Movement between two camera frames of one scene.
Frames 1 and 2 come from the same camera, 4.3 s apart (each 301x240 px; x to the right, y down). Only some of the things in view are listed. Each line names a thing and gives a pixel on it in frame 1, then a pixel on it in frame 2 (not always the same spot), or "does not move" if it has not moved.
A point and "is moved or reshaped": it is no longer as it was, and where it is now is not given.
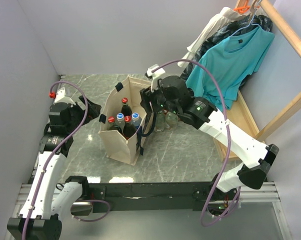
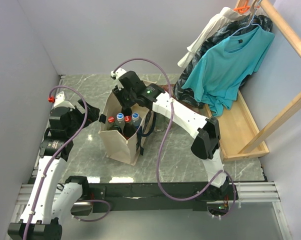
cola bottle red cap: [125, 109] is moved or reshaped
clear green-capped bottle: [171, 120] does not move
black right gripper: [147, 96] to [119, 95]
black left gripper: [93, 111] does not move
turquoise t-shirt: [232, 61] does not move
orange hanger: [243, 9] does not move
